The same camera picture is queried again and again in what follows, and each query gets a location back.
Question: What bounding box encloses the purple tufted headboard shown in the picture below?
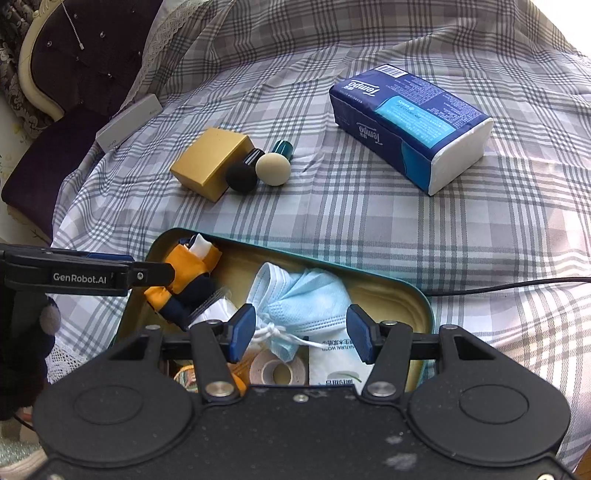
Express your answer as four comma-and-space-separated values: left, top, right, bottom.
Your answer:
0, 0, 165, 241

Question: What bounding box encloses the blue face mask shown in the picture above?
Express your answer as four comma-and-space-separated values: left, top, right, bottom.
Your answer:
246, 262, 354, 361

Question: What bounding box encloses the teal metal tin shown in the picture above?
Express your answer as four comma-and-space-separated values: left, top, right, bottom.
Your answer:
108, 227, 435, 394

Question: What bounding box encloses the gold cardboard box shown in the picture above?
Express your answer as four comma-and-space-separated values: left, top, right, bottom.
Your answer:
170, 128, 253, 203

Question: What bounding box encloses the clear-wrapped white pad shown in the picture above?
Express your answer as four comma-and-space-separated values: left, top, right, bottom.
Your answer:
187, 286, 245, 326

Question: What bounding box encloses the white lace-trimmed cloth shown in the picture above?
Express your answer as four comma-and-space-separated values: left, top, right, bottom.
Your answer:
133, 0, 222, 103

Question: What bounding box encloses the silver pull chain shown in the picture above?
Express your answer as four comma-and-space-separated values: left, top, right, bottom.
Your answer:
61, 4, 86, 52

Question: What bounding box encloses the cream makeup puff teal handle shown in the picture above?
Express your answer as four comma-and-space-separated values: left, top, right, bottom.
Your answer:
255, 140, 295, 187

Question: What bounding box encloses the person's left hand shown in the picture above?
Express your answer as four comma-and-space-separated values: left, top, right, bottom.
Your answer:
0, 287, 62, 422

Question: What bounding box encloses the blue tissue pack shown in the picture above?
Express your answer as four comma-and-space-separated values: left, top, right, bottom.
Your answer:
329, 65, 494, 195

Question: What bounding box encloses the grey plaid bedsheet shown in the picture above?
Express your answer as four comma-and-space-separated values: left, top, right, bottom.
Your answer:
48, 0, 591, 472

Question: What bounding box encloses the black makeup puff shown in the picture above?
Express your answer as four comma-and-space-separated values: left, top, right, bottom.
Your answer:
225, 148, 266, 193

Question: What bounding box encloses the white tape roll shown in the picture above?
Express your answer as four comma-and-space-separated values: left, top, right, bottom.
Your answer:
249, 348, 309, 387

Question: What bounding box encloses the grey phone box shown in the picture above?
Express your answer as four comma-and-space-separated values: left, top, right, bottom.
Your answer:
96, 93, 163, 151

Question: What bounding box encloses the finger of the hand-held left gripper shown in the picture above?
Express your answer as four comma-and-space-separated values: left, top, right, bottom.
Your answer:
128, 261, 177, 288
85, 252, 136, 264

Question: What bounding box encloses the white lace edge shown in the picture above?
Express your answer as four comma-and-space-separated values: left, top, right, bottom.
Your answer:
46, 343, 86, 385

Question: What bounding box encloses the orange and navy cloth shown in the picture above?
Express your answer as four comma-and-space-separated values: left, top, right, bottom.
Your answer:
144, 234, 221, 331

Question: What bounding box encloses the dark floral curtain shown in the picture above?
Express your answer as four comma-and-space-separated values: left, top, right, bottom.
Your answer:
0, 0, 52, 136

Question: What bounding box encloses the white wet wipes packet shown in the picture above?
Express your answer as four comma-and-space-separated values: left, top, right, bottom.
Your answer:
308, 344, 378, 387

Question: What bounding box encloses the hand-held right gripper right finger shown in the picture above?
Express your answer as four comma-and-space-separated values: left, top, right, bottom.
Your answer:
346, 304, 500, 400

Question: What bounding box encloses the black cable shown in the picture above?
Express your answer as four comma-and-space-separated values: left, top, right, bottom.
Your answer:
424, 275, 591, 297

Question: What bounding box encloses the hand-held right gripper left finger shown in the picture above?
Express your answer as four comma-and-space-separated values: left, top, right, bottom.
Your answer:
108, 303, 257, 398

